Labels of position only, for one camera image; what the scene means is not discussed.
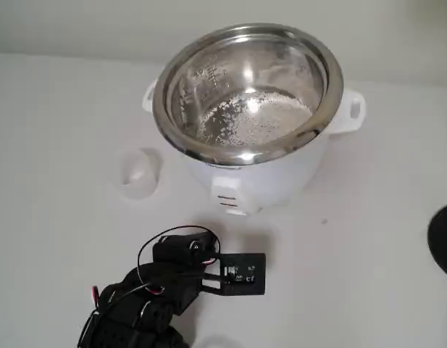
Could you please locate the white rice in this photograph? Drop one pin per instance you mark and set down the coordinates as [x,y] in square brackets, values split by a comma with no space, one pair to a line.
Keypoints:
[281,116]

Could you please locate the steel inner pot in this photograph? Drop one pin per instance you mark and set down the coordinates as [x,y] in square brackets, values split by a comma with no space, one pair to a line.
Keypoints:
[245,72]

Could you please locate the black round object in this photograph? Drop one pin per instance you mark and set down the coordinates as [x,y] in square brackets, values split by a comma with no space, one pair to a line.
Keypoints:
[444,243]

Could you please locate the translucent plastic cup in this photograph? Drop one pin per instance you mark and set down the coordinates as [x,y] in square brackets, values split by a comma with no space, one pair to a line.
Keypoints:
[140,181]

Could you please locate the white rice cooker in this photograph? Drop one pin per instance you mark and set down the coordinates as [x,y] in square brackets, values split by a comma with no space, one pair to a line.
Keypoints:
[281,181]

